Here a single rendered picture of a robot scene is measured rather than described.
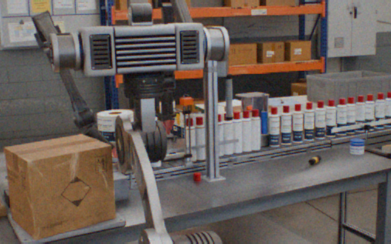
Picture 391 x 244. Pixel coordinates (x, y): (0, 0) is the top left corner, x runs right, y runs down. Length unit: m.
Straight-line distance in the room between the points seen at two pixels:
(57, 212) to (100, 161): 0.22
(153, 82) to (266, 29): 5.86
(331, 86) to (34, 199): 2.96
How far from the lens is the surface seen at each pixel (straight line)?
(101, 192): 1.88
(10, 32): 6.61
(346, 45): 7.75
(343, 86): 4.30
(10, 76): 6.76
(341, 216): 3.39
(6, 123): 6.85
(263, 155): 2.64
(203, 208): 2.04
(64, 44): 1.69
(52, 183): 1.79
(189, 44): 1.76
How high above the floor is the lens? 1.56
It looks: 12 degrees down
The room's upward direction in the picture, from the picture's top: 2 degrees counter-clockwise
